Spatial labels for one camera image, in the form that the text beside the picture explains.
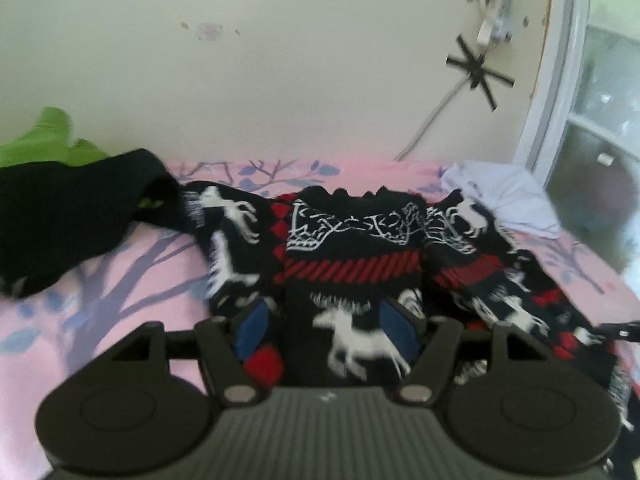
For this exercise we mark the white power strip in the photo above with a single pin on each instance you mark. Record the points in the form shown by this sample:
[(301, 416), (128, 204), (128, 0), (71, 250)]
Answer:
[(492, 22)]

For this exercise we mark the small wall sticker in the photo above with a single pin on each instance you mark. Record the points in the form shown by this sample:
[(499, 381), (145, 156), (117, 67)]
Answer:
[(210, 31)]

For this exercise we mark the green knitted garment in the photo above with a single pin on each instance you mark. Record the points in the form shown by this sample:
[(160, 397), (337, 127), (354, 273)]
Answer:
[(40, 142)]

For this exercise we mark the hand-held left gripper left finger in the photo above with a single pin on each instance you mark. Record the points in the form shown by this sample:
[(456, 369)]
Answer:
[(252, 331)]

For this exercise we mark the black red white patterned sweater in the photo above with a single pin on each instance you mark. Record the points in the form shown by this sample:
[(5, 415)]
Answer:
[(350, 270)]

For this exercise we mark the black garment with white stripes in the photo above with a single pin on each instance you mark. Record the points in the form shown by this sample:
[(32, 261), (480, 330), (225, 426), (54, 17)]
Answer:
[(70, 210)]

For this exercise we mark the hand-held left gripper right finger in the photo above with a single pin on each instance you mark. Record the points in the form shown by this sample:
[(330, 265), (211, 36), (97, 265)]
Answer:
[(397, 331)]

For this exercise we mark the pink tree-print bedsheet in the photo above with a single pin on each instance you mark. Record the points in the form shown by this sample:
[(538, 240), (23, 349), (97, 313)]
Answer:
[(100, 320)]

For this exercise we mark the white crumpled cloth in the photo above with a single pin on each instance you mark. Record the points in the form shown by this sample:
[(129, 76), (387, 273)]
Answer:
[(505, 195)]

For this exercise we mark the white window frame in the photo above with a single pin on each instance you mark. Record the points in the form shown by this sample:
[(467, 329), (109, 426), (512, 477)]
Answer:
[(542, 110)]

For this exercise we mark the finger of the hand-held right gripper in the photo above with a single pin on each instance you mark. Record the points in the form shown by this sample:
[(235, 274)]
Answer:
[(620, 332)]

